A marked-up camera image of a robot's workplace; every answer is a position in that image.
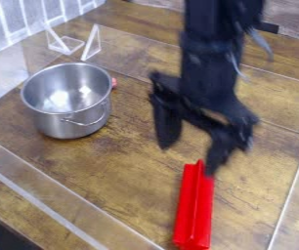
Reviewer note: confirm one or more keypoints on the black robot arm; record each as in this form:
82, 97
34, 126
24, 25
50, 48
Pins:
221, 19

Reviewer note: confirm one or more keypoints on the small red object behind pot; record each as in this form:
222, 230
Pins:
114, 83

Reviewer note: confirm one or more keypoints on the clear acrylic stand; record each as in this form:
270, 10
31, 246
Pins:
68, 45

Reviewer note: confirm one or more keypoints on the silver metal pot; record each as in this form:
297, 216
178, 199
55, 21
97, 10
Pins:
68, 98

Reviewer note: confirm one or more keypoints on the red rectangular block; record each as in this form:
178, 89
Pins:
193, 223

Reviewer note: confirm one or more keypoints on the clear acrylic front panel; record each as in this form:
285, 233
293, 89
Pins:
103, 232

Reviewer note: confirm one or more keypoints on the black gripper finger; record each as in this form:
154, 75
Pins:
226, 139
169, 123

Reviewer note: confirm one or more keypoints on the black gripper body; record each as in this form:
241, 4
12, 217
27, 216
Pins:
203, 90

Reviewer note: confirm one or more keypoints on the black strip on table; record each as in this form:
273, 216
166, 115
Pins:
270, 27

